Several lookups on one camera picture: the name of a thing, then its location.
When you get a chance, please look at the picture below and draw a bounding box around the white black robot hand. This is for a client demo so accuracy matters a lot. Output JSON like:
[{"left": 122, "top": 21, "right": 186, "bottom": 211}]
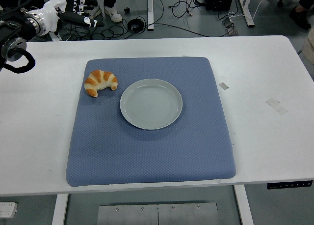
[{"left": 26, "top": 0, "right": 105, "bottom": 34}]

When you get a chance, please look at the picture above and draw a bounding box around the croissant bread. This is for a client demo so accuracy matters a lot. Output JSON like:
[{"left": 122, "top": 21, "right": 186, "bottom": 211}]
[{"left": 84, "top": 69, "right": 119, "bottom": 97}]

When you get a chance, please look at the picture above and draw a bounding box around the grey-white round plate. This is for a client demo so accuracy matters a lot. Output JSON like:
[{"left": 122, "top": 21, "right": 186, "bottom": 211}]
[{"left": 119, "top": 78, "right": 183, "bottom": 131}]

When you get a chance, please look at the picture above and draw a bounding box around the grey metal plate with screws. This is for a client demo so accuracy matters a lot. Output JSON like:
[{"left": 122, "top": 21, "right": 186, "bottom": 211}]
[{"left": 97, "top": 202, "right": 219, "bottom": 225}]

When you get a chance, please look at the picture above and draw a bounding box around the person's right white shoe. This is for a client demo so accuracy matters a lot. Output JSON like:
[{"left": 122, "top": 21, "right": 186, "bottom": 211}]
[{"left": 88, "top": 3, "right": 103, "bottom": 21}]

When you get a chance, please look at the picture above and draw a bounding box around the person's white shoe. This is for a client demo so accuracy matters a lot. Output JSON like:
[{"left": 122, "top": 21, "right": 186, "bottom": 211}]
[
  {"left": 88, "top": 3, "right": 103, "bottom": 21},
  {"left": 104, "top": 5, "right": 123, "bottom": 23}
]

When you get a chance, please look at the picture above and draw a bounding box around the person's left white shoe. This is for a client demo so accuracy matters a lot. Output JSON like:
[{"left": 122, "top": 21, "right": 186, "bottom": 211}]
[{"left": 104, "top": 5, "right": 123, "bottom": 23}]

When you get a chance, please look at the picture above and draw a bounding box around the narrow white desk leg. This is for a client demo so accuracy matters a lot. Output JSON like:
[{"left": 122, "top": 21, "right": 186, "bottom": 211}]
[{"left": 147, "top": 0, "right": 155, "bottom": 30}]

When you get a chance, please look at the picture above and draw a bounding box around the blue quilted mat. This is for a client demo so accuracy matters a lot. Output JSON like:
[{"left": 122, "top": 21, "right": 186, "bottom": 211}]
[{"left": 65, "top": 56, "right": 237, "bottom": 188}]

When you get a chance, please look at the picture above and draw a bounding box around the grey foot pedal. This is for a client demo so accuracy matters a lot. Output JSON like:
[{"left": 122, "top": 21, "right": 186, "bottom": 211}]
[{"left": 221, "top": 15, "right": 239, "bottom": 37}]

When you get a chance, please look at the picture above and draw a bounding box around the wide white desk leg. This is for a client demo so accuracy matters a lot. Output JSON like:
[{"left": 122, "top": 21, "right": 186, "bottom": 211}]
[{"left": 236, "top": 0, "right": 256, "bottom": 28}]

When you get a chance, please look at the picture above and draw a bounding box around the white table leg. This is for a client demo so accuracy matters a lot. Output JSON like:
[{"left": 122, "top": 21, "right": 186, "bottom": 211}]
[
  {"left": 234, "top": 185, "right": 255, "bottom": 225},
  {"left": 52, "top": 194, "right": 70, "bottom": 225}
]

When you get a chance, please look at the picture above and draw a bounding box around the white power strip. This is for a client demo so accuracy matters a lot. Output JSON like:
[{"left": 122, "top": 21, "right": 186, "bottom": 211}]
[{"left": 0, "top": 201, "right": 19, "bottom": 219}]

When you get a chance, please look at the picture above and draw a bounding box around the large translucent tape piece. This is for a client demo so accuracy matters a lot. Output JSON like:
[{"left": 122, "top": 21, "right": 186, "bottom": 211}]
[{"left": 265, "top": 97, "right": 289, "bottom": 116}]

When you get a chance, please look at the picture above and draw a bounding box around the person's black shoe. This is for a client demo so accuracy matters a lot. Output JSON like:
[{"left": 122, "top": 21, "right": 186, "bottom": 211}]
[{"left": 288, "top": 6, "right": 312, "bottom": 30}]

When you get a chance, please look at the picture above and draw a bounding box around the person in beige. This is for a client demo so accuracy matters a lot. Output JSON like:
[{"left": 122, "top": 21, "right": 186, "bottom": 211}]
[{"left": 301, "top": 28, "right": 314, "bottom": 65}]

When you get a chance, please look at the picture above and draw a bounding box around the black table control panel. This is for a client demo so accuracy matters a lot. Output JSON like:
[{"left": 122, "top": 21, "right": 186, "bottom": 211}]
[{"left": 266, "top": 182, "right": 314, "bottom": 190}]

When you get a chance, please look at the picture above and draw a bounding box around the coiled black cable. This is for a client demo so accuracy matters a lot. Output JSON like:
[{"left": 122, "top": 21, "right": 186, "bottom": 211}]
[{"left": 128, "top": 18, "right": 146, "bottom": 32}]

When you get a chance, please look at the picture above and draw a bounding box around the long black floor cable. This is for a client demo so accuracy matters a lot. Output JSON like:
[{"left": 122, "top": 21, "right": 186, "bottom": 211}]
[{"left": 102, "top": 15, "right": 210, "bottom": 38}]

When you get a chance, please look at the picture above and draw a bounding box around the white floor cable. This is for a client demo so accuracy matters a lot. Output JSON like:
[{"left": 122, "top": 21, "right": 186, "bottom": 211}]
[{"left": 228, "top": 0, "right": 273, "bottom": 18}]

